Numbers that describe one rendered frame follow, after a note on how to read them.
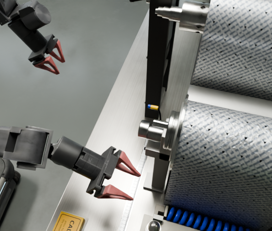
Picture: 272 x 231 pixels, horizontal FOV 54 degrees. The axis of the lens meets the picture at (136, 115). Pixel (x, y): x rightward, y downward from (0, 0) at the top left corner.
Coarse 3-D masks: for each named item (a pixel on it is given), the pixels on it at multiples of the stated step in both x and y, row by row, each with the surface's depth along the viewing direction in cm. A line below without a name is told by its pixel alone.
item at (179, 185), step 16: (176, 176) 52; (176, 192) 58; (192, 192) 55; (208, 192) 53; (224, 192) 51; (240, 192) 49; (176, 208) 65; (192, 208) 62; (208, 208) 59; (224, 208) 57; (240, 208) 55; (256, 208) 52; (240, 224) 61; (256, 224) 59
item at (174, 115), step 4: (172, 112) 49; (176, 112) 50; (172, 116) 48; (176, 116) 48; (172, 120) 48; (176, 120) 48; (168, 124) 48; (172, 124) 48; (176, 124) 47; (168, 128) 47; (172, 128) 47; (168, 132) 47; (172, 132) 47; (168, 136) 47; (172, 136) 47; (164, 140) 48; (168, 140) 48; (172, 140) 48; (164, 144) 49; (168, 144) 48; (172, 144) 48; (164, 148) 50; (168, 148) 50
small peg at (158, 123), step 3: (153, 120) 49; (156, 120) 49; (159, 120) 49; (153, 123) 49; (156, 123) 49; (159, 123) 49; (162, 123) 49; (165, 123) 49; (159, 126) 49; (162, 126) 49; (165, 126) 49
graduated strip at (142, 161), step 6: (144, 144) 89; (144, 150) 88; (144, 156) 87; (144, 162) 85; (138, 168) 84; (138, 180) 82; (132, 186) 81; (138, 186) 81; (132, 192) 80; (126, 204) 77; (132, 204) 77; (126, 210) 76; (126, 216) 75; (120, 222) 74; (126, 222) 74; (120, 228) 73
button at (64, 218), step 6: (60, 216) 73; (66, 216) 73; (72, 216) 73; (78, 216) 73; (60, 222) 72; (66, 222) 72; (72, 222) 72; (78, 222) 72; (84, 222) 74; (54, 228) 71; (60, 228) 71; (66, 228) 71; (72, 228) 71; (78, 228) 71
